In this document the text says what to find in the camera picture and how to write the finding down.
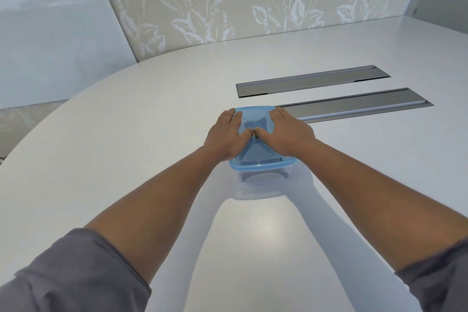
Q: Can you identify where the person's right hand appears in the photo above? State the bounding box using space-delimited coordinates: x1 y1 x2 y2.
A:
254 106 317 158

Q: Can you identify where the person's left hand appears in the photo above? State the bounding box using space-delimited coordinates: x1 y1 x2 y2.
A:
203 108 254 162

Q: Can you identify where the blue plastic container lid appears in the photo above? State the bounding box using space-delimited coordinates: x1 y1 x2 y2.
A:
229 106 297 172

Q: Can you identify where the person's right forearm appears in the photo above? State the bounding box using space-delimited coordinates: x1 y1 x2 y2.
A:
310 139 468 273

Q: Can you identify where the person's left forearm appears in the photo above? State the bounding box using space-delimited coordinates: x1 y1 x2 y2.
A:
83 144 221 285

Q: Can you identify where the clear plastic food container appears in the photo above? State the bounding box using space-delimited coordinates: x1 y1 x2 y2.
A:
234 164 294 184

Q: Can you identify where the grey left shirt sleeve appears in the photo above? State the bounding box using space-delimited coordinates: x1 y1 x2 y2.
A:
0 228 153 312

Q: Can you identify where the grey shirt sleeve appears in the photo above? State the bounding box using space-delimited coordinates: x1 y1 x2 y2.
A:
394 236 468 312
0 228 153 312

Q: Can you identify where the grey right shirt sleeve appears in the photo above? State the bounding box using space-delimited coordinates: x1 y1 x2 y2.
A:
394 236 468 312

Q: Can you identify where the grey metal cable tray cover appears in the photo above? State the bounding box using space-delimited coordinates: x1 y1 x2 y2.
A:
274 87 435 124
235 65 391 99

